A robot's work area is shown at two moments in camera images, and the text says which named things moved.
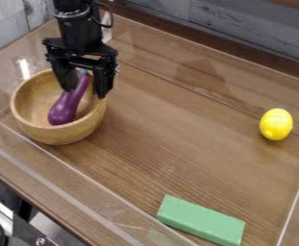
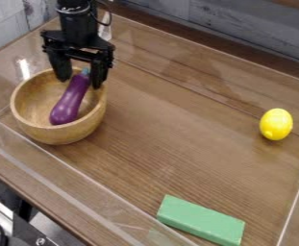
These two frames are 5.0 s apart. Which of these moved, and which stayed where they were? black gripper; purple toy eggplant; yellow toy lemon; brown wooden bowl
Moved: black gripper
Stayed: brown wooden bowl; yellow toy lemon; purple toy eggplant
